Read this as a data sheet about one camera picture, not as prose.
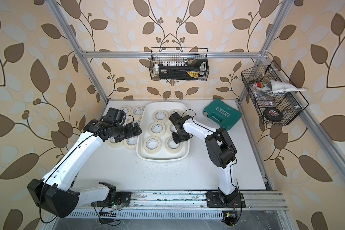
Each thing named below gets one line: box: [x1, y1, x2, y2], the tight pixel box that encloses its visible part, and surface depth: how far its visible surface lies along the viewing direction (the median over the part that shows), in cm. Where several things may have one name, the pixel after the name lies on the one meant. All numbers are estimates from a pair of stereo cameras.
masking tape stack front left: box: [143, 136, 162, 155], surface depth 94 cm
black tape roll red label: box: [263, 107, 284, 123], surface depth 73 cm
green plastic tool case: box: [202, 98, 242, 131], surface depth 109 cm
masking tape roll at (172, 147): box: [164, 136, 184, 154], surface depth 93 cm
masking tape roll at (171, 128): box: [166, 122, 177, 135], surface depth 101 cm
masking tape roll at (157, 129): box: [149, 121, 166, 137], surface depth 103 cm
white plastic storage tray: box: [136, 101, 191, 162], surface depth 96 cm
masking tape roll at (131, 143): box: [123, 135, 138, 151], surface depth 94 cm
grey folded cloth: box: [260, 80, 307, 94], surface depth 64 cm
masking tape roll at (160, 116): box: [152, 109, 169, 123], surface depth 109 cm
